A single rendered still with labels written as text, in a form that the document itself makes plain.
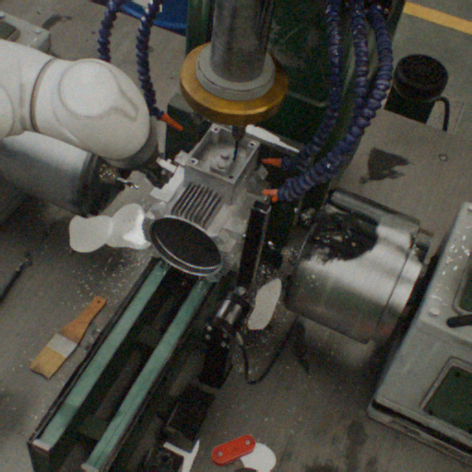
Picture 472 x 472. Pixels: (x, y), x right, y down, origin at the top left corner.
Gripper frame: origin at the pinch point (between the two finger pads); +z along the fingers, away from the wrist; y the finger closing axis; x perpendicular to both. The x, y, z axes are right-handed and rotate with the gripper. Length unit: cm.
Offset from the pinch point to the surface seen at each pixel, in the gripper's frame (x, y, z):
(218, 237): 4.2, -12.5, 9.5
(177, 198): 0.6, -1.7, 12.2
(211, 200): -1.6, -7.9, 11.0
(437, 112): -78, -37, 133
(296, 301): 8.6, -29.7, 12.7
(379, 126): -46, -26, 71
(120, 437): 42.3, -12.8, 6.7
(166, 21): -76, 68, 145
